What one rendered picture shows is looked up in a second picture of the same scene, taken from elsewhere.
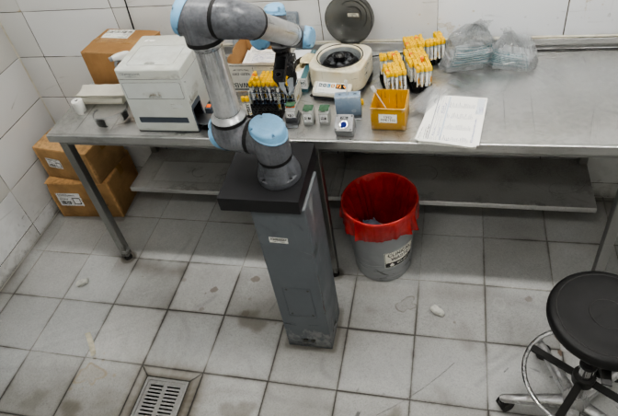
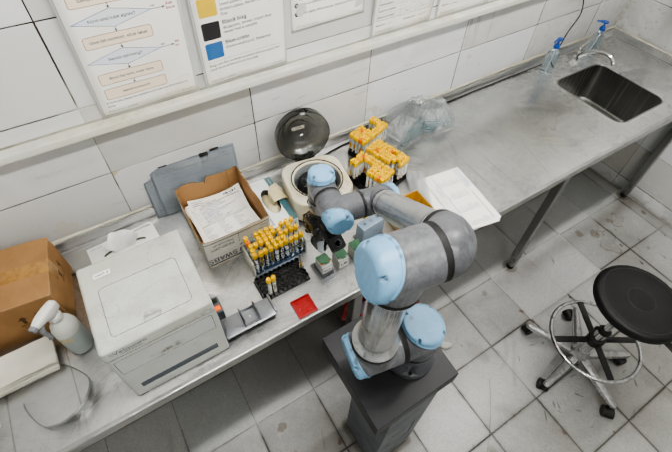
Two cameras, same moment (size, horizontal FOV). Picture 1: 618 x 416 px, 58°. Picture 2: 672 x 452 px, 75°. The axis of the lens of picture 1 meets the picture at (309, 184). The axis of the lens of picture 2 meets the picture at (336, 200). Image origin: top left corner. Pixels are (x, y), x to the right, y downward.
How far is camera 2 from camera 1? 1.48 m
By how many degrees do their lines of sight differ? 37
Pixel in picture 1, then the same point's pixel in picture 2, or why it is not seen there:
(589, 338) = (654, 326)
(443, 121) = (453, 205)
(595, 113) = (530, 150)
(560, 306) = (619, 313)
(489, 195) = not seen: hidden behind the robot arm
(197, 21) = (432, 279)
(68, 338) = not seen: outside the picture
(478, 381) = (513, 380)
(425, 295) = not seen: hidden behind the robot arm
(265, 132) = (435, 334)
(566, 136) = (536, 178)
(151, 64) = (158, 315)
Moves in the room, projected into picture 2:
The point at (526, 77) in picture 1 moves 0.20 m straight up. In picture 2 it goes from (457, 135) to (468, 99)
